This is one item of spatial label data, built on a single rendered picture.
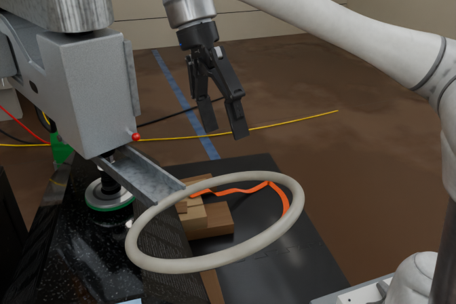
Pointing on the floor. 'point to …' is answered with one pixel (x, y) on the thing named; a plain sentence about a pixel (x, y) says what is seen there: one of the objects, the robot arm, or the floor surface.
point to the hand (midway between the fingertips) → (224, 128)
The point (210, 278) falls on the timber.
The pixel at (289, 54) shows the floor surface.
